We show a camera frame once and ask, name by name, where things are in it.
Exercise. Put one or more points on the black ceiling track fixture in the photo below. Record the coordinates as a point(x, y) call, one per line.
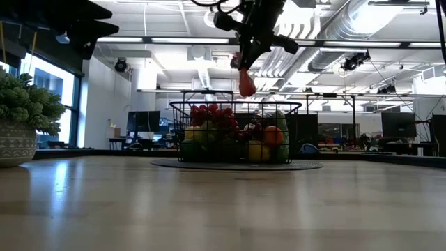
point(397, 3)

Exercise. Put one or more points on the small cardboard box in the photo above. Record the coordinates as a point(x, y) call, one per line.
point(116, 132)

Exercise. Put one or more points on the black background metal frame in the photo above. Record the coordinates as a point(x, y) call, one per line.
point(353, 115)

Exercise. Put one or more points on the black table edge rail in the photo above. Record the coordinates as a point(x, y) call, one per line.
point(87, 153)

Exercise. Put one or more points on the round grey woven placemat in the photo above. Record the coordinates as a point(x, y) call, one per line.
point(163, 164)

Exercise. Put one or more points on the long ceiling light strip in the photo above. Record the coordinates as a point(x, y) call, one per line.
point(118, 39)

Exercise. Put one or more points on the tall bumpy green vegetable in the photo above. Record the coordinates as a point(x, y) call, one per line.
point(281, 120)

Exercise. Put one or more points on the small orange fruit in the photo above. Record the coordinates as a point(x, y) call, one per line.
point(272, 136)

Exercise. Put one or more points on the blue chair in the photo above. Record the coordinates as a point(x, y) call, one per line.
point(309, 149)

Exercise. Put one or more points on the black computer monitor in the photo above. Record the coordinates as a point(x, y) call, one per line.
point(399, 123)
point(143, 121)
point(439, 127)

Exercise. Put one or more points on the green grape bunch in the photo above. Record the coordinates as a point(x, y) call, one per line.
point(208, 134)

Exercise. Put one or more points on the red chili pepper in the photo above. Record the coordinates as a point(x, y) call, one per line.
point(246, 85)

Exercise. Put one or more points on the silver ventilation duct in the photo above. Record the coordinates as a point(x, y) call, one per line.
point(339, 55)

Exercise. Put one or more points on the round green fruit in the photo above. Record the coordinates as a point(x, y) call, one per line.
point(188, 151)

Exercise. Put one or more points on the window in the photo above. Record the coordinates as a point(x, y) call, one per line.
point(69, 104)

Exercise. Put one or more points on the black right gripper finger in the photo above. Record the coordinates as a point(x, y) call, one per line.
point(256, 50)
point(244, 49)

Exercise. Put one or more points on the purple grape bunch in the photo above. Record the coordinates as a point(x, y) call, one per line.
point(256, 130)

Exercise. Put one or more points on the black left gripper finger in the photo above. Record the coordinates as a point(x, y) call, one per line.
point(94, 33)
point(69, 8)

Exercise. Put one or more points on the red grape bunch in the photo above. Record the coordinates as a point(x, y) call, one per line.
point(212, 113)

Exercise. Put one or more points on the succulent in patterned pot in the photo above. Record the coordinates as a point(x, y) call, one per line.
point(28, 104)

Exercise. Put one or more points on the yellow bell pepper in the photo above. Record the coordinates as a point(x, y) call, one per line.
point(189, 133)

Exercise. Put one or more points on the black ceiling spot lamp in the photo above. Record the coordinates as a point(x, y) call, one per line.
point(387, 89)
point(121, 65)
point(354, 61)

